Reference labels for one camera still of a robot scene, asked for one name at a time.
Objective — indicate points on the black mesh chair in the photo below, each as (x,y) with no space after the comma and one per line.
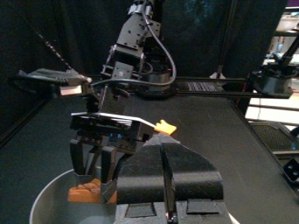
(278,143)

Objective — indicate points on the orange toy pie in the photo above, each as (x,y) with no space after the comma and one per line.
(83,192)

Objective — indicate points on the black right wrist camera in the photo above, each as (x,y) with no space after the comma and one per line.
(51,80)

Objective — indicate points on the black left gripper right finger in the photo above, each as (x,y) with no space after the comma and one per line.
(194,180)

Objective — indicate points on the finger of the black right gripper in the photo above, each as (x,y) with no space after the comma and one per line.
(76,157)
(108,172)

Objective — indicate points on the small orange toy piece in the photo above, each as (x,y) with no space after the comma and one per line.
(166,127)

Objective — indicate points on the black cloth curtain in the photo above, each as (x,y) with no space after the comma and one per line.
(58,29)

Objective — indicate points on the black frame rail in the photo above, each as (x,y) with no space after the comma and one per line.
(210,87)

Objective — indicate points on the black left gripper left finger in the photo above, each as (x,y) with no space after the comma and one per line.
(140,178)

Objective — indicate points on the grey bowl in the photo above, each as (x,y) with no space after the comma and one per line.
(52,204)

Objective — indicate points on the black camera stand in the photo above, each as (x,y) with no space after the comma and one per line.
(277,75)

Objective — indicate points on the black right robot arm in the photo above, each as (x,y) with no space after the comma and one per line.
(134,32)

